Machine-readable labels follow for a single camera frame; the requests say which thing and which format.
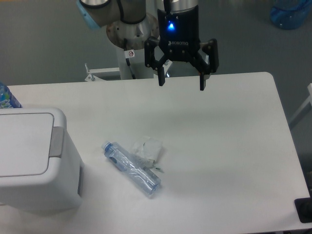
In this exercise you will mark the white trash can lid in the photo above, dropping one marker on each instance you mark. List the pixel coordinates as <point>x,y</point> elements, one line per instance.
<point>25,143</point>

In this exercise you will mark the left table clamp bolt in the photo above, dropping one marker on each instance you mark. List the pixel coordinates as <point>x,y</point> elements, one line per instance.
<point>90,76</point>

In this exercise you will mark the grey lid push button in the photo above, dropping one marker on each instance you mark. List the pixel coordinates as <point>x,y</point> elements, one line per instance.
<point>56,143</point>

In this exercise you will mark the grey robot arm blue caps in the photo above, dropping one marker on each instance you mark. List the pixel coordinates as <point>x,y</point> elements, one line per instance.
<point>100,13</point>

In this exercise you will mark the blue water jug on floor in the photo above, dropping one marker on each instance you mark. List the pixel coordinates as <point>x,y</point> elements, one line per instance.
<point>289,14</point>

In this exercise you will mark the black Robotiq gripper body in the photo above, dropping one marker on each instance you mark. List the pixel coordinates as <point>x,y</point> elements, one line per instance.
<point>179,34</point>

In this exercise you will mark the white trash can body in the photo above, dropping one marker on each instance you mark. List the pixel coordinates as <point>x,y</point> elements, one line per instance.
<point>59,187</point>

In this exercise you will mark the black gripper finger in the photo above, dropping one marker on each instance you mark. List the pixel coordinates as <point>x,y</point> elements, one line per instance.
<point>149,56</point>
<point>205,69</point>

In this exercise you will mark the white frame at right edge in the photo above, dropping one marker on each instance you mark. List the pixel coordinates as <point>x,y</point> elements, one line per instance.
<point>302,110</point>

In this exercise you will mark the crumpled white plastic wrapper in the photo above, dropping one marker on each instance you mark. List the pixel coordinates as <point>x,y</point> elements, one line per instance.
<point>147,150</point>

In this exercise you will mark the clear empty plastic bottle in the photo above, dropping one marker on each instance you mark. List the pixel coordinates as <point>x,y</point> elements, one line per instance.
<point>137,172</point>

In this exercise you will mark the black object at table corner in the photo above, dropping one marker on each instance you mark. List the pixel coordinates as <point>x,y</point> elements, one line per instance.
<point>304,209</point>

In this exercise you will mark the blue labelled bottle at left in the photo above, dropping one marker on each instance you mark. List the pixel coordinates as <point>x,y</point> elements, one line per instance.
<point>7,99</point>

